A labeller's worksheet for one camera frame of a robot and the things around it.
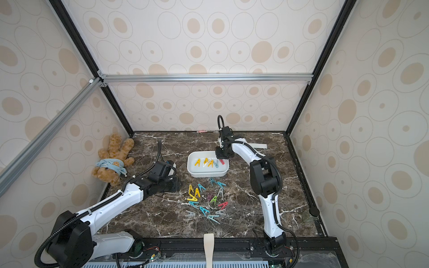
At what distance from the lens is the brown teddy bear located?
0.91 meters

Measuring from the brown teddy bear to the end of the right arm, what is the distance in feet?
1.83

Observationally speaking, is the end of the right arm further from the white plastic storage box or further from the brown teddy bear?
the brown teddy bear

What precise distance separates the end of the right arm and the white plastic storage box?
102mm

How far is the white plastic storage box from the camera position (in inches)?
38.1

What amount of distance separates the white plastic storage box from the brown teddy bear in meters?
0.37

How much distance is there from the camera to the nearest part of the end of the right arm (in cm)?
75
